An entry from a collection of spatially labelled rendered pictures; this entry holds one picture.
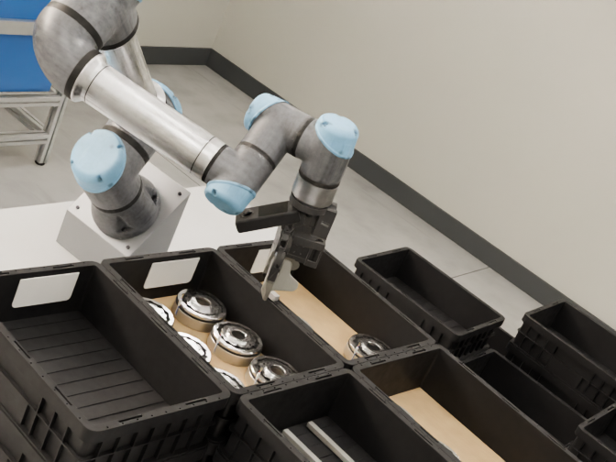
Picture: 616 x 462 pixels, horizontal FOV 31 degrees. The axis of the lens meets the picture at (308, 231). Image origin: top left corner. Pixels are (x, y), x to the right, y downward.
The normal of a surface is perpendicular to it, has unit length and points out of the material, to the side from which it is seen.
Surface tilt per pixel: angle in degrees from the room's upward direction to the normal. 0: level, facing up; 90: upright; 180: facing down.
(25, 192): 0
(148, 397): 0
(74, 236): 90
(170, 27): 90
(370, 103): 90
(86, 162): 55
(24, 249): 0
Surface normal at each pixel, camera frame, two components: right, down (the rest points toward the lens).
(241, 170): 0.19, -0.26
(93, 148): -0.22, -0.36
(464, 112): -0.60, 0.11
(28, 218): 0.38, -0.84
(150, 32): 0.71, 0.54
